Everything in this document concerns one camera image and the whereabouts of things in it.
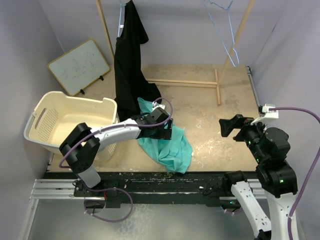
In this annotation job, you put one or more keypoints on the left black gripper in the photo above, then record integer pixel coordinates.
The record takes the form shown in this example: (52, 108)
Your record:
(165, 133)

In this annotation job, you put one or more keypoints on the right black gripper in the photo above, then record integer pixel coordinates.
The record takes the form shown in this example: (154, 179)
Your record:
(238, 121)

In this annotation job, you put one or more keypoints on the teal t shirt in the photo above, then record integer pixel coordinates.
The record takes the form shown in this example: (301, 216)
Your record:
(175, 154)

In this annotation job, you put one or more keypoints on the black t shirt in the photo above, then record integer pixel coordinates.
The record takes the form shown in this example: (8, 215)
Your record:
(130, 83)

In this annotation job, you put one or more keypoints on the light blue wire hanger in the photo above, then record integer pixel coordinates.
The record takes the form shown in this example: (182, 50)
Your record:
(219, 13)

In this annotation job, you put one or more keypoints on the blue hanger with black shirt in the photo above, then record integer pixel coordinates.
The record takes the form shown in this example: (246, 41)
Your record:
(121, 18)

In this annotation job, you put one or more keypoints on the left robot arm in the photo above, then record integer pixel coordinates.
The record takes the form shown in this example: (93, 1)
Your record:
(81, 146)

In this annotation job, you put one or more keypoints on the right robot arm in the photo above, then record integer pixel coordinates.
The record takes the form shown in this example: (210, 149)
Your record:
(269, 147)

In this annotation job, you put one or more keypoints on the wooden clothes rack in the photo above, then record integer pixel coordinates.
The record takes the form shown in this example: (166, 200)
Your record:
(218, 76)

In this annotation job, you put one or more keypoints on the small framed whiteboard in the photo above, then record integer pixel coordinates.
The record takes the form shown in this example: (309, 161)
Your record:
(78, 68)

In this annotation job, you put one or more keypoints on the cream plastic laundry basket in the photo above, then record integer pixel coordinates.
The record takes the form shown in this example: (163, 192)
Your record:
(57, 114)

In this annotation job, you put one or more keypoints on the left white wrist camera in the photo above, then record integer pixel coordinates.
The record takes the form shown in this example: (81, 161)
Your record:
(158, 109)

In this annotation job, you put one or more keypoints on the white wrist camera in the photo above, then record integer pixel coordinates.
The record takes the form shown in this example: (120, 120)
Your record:
(266, 115)
(158, 109)

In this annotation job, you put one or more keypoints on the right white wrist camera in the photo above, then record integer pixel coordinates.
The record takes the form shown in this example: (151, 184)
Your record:
(266, 115)

